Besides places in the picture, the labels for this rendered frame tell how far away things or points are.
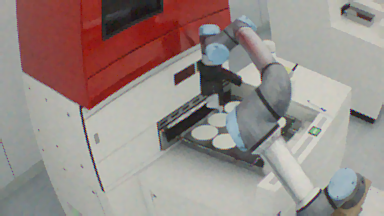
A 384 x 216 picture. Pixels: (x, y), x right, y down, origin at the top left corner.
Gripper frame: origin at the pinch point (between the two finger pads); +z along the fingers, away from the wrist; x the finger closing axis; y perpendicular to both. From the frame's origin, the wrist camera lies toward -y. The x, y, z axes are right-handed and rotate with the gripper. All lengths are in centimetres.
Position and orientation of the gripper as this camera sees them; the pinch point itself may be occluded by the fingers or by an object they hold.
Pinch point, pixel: (221, 109)
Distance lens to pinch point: 192.9
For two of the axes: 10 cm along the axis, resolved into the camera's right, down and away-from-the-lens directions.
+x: -0.1, 5.2, -8.6
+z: 0.8, 8.5, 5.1
